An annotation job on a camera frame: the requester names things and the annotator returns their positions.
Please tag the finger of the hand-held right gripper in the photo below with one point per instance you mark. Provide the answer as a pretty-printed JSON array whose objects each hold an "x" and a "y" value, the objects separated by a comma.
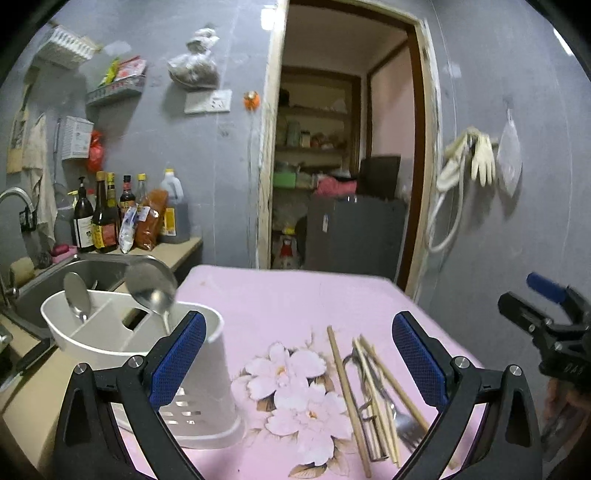
[
  {"x": 521, "y": 311},
  {"x": 547, "y": 285}
]

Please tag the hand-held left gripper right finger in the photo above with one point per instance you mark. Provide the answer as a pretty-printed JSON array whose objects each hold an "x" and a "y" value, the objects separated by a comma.
[{"x": 418, "y": 355}]

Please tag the pink soap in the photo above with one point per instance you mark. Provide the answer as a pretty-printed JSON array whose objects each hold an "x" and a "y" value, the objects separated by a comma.
[{"x": 62, "y": 250}]

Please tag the white wall box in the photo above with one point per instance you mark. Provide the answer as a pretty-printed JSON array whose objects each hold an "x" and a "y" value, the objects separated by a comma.
[{"x": 77, "y": 137}]

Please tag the hanging beige towel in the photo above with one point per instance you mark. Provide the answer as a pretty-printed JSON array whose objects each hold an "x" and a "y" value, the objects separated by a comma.
[{"x": 41, "y": 175}]

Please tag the orange wall hook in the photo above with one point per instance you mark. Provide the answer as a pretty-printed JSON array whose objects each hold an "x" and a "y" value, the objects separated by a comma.
[{"x": 252, "y": 100}]

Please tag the dark soy sauce bottle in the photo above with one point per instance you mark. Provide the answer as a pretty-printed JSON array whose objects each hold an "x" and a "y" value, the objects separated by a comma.
[{"x": 105, "y": 221}]

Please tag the pink cloth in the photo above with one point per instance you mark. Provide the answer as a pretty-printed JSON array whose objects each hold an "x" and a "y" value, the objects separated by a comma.
[{"x": 337, "y": 187}]

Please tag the white plastic utensil holder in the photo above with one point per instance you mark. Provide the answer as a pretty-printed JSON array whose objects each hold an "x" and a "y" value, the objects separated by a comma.
[{"x": 210, "y": 364}]

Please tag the person's right hand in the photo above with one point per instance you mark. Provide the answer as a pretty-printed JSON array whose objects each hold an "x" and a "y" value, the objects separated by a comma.
[{"x": 565, "y": 410}]

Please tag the yellow sponge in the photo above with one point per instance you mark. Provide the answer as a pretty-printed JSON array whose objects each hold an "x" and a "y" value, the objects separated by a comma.
[{"x": 22, "y": 270}]

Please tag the stainless steel sink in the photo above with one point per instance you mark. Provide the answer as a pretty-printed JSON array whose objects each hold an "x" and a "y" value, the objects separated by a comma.
[{"x": 97, "y": 272}]

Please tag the metal faucet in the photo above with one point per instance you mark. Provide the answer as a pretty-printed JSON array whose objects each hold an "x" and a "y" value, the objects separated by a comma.
[{"x": 16, "y": 196}]

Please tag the white oil jug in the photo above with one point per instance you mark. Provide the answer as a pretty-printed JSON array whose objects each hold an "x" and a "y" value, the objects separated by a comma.
[{"x": 178, "y": 212}]

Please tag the dark red-capped sauce bottle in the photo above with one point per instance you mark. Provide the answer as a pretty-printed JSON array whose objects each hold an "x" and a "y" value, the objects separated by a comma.
[{"x": 127, "y": 196}]

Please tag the red and white bottle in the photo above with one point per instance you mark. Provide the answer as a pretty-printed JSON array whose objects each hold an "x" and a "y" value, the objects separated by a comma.
[{"x": 287, "y": 249}]

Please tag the small metal spoon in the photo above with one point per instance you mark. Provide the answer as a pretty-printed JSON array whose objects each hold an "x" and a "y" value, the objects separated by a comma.
[{"x": 77, "y": 295}]

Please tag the white and blue packet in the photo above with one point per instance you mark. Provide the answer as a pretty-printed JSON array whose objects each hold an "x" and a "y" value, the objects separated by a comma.
[{"x": 127, "y": 233}]

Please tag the black monitor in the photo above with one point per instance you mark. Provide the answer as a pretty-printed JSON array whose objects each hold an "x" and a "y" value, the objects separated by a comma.
[{"x": 381, "y": 177}]

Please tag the orange spice bag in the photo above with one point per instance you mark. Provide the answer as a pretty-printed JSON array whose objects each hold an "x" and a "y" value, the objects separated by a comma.
[{"x": 152, "y": 221}]

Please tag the hanging clear flat bag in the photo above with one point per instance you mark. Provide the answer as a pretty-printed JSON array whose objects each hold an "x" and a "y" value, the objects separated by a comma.
[{"x": 509, "y": 157}]

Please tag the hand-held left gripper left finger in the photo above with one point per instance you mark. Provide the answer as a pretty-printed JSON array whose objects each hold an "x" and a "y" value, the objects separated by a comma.
[{"x": 182, "y": 355}]

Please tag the wooden door frame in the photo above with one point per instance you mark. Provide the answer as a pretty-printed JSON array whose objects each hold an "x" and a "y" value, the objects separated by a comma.
[{"x": 270, "y": 138}]

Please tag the red snack packet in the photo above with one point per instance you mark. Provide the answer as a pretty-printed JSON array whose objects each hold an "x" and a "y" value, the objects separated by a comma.
[{"x": 131, "y": 68}]

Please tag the metal fork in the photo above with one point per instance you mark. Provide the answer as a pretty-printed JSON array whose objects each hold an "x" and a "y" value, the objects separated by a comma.
[{"x": 406, "y": 427}]

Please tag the hanging clear plastic bag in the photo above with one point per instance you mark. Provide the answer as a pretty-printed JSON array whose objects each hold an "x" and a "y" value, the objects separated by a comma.
[{"x": 194, "y": 64}]

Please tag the wooden pantry shelf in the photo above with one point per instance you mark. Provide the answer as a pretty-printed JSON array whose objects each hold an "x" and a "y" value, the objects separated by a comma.
[{"x": 314, "y": 110}]

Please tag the green box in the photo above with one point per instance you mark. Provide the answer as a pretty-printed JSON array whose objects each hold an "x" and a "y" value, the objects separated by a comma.
[{"x": 284, "y": 180}]

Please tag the cream rubber gloves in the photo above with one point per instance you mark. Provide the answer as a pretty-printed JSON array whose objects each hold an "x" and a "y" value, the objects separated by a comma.
[{"x": 484, "y": 157}]

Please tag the large metal spoon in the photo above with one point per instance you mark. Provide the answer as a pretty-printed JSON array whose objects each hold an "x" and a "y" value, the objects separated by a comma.
[{"x": 150, "y": 286}]

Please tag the white wall basket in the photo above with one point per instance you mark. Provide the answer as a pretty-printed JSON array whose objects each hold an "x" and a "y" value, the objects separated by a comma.
[{"x": 69, "y": 46}]

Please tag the clear yellow-capped bottle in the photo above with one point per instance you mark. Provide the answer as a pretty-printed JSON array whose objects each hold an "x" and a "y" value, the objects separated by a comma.
[{"x": 141, "y": 189}]

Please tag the white wall socket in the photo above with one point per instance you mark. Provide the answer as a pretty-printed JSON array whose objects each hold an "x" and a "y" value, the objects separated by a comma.
[{"x": 207, "y": 101}]

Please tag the red plastic bag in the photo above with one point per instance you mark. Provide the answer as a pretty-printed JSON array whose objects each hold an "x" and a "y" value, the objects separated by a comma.
[{"x": 95, "y": 152}]

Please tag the grey wall shelf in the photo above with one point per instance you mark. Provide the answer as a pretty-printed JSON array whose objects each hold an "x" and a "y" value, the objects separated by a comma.
[{"x": 115, "y": 92}]

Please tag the yellow green packet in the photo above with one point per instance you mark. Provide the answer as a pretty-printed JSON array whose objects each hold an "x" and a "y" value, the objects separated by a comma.
[{"x": 110, "y": 71}]

